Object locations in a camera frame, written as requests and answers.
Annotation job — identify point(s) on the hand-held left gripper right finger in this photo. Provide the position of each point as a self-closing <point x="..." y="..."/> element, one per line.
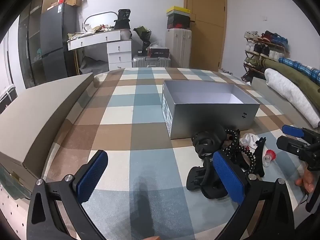
<point x="228" y="177"/>

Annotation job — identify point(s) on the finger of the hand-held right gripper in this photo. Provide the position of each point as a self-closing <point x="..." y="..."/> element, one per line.
<point x="291" y="130"/>
<point x="287" y="143"/>

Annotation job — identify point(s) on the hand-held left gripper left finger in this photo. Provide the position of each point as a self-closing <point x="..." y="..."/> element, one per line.
<point x="92" y="177"/>

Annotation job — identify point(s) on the black flexible tripod mount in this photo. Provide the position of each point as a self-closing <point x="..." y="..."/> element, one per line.
<point x="200" y="180"/>

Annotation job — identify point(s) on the slim black hair clip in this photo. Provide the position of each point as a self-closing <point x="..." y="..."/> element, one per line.
<point x="260" y="157"/>

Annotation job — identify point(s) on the round black hair claw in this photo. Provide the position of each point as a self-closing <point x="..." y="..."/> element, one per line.
<point x="210" y="136"/>

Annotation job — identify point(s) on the silver cardboard box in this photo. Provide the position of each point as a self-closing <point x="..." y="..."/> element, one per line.
<point x="212" y="120"/>

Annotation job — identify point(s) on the person's right hand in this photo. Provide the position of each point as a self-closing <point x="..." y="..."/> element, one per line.
<point x="310" y="180"/>

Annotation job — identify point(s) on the red and clear hair clip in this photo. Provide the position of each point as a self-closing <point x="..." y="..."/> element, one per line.
<point x="269" y="156"/>

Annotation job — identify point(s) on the light grey rolled blanket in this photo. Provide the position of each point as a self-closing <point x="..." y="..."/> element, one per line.
<point x="292" y="92"/>

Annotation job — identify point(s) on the clear plastic hair claw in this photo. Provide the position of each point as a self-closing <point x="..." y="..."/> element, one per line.
<point x="247" y="140"/>

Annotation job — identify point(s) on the green rolled blanket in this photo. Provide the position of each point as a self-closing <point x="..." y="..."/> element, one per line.
<point x="295" y="76"/>

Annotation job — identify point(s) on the checkered blanket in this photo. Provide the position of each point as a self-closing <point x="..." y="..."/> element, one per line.
<point x="140" y="135"/>

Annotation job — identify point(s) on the blue plaid cloth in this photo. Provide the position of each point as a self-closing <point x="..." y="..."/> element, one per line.
<point x="302" y="66"/>

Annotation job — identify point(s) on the metal shoe rack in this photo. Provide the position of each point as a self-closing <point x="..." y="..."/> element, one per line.
<point x="250" y="67"/>

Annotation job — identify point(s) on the beige flat board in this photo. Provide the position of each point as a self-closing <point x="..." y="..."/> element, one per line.
<point x="37" y="115"/>

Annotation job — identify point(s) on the white perforated panel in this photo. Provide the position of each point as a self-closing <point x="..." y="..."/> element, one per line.
<point x="12" y="205"/>

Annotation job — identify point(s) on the row of shoes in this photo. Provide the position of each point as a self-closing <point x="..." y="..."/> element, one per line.
<point x="267" y="38"/>

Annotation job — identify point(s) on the dark grey cloth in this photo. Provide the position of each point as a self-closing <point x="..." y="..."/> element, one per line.
<point x="93" y="65"/>

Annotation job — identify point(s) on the black fabric storage box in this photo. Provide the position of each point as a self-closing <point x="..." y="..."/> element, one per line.
<point x="7" y="100"/>

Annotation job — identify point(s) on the wooden stick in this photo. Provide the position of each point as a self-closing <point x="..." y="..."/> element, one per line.
<point x="76" y="62"/>

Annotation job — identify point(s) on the white drawer unit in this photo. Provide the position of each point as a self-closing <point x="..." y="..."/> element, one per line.
<point x="119" y="55"/>

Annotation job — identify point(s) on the silver suitcase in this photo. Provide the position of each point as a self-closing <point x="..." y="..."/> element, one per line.
<point x="150" y="62"/>

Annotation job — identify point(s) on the small black box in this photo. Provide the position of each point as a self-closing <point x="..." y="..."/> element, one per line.
<point x="142" y="52"/>

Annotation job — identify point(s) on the white desk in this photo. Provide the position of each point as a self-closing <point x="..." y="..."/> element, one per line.
<point x="95" y="40"/>

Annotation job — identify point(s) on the cream ribbed suitcase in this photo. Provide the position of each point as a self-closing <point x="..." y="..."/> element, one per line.
<point x="178" y="47"/>

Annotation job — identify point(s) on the wooden door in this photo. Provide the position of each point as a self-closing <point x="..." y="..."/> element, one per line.
<point x="207" y="17"/>

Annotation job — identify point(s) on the desk clutter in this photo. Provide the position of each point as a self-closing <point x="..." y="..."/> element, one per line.
<point x="87" y="31"/>

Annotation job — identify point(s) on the white ribbed bin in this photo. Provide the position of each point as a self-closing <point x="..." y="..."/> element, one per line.
<point x="126" y="35"/>

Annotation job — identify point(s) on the dark grey refrigerator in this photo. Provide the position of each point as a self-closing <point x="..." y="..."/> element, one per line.
<point x="56" y="35"/>

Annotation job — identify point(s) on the glass door cabinet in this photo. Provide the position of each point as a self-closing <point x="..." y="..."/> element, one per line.
<point x="31" y="42"/>

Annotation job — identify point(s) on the dark wrapped flower bouquet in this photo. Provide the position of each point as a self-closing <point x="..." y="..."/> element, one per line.
<point x="143" y="35"/>

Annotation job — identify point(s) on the black and red shoe box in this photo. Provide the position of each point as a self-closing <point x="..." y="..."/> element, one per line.
<point x="178" y="21"/>

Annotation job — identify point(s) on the oval mirror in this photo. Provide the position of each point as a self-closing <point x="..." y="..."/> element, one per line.
<point x="100" y="18"/>

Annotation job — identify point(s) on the black bag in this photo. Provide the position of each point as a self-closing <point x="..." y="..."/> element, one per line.
<point x="123" y="20"/>

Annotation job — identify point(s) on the yellow shoe box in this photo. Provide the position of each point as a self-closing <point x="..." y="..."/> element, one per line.
<point x="178" y="10"/>

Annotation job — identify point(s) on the open cardboard boxes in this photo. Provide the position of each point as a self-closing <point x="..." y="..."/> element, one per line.
<point x="72" y="0"/>

